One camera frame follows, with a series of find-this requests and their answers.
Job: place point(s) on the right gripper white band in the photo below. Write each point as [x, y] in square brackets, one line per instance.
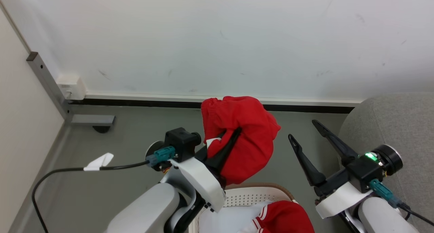
[342, 199]

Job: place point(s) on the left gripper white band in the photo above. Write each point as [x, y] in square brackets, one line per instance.
[203, 182]

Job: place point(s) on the plain red garment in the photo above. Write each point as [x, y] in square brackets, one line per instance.
[251, 124]

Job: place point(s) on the red garment with white stripes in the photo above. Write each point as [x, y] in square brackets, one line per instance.
[288, 219]

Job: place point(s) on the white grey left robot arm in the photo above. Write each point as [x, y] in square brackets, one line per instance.
[149, 209]

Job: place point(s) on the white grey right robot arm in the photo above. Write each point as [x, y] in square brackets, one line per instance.
[379, 216]

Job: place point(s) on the white perforated laundry basket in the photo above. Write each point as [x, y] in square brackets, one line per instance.
[251, 194]

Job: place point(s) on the white clothing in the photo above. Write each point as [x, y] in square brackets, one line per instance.
[227, 221]

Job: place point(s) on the grey fabric sofa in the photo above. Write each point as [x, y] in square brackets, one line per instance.
[393, 124]

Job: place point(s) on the white and black baseboard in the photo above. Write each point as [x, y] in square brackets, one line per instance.
[152, 100]

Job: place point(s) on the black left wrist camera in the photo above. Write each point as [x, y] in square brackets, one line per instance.
[181, 141]

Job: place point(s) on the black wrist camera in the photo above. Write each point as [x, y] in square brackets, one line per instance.
[369, 170]
[181, 141]

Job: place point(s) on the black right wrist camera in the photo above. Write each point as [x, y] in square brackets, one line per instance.
[369, 170]

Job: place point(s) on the black round frame foot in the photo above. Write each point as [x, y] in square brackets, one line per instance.
[101, 129]

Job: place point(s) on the white wall socket box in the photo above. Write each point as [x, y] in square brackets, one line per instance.
[71, 87]

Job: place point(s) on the grey metal frame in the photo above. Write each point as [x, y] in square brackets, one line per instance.
[47, 82]

